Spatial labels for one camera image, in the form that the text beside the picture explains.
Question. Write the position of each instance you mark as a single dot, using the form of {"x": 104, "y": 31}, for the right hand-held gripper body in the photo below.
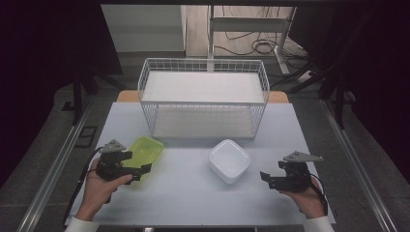
{"x": 295, "y": 175}

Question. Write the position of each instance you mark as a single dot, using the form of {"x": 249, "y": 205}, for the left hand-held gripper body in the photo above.
{"x": 109, "y": 164}

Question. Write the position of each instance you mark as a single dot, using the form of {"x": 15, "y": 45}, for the green plastic container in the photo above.
{"x": 146, "y": 153}

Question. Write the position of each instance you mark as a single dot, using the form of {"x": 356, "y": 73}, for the white square bowl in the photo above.
{"x": 229, "y": 160}

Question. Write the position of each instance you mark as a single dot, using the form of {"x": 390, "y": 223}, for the person's left hand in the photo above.
{"x": 98, "y": 190}

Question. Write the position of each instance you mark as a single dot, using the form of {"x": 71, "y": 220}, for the person's right hand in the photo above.
{"x": 306, "y": 201}

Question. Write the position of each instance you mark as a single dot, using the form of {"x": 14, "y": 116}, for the wooden table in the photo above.
{"x": 128, "y": 96}

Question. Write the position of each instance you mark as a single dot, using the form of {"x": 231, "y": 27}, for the black metal stand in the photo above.
{"x": 338, "y": 96}
{"x": 77, "y": 96}

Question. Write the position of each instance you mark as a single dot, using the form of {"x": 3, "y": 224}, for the white power strip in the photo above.
{"x": 306, "y": 76}

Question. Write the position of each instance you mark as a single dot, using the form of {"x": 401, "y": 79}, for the white cabinet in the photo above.
{"x": 145, "y": 29}

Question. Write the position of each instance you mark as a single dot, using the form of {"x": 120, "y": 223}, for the black square floor bracket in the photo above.
{"x": 86, "y": 137}

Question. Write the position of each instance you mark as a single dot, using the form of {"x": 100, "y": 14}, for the aluminium floor rail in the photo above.
{"x": 54, "y": 167}
{"x": 357, "y": 167}

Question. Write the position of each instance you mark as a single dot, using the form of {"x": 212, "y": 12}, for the white metal desk frame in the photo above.
{"x": 248, "y": 25}

